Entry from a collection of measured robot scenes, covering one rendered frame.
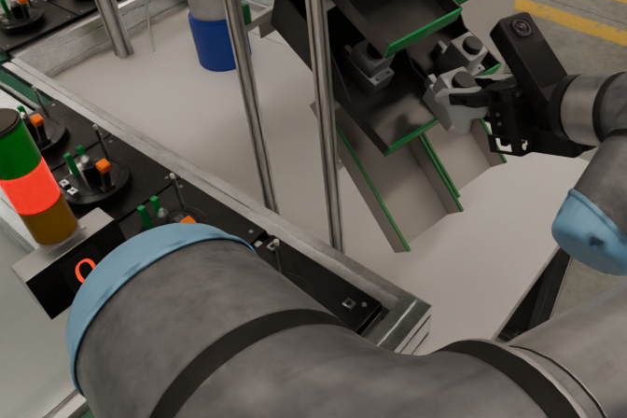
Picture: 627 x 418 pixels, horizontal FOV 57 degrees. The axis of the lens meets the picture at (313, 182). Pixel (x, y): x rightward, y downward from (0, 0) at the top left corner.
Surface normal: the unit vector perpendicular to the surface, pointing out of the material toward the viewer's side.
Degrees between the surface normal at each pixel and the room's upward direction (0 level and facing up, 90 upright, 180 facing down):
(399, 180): 45
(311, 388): 10
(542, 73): 30
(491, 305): 0
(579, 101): 62
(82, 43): 90
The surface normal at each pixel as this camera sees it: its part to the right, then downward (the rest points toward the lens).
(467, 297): -0.09, -0.73
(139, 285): -0.39, -0.73
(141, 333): -0.55, -0.58
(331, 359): 0.13, -0.92
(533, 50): 0.18, -0.35
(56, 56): 0.75, 0.40
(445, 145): 0.38, -0.17
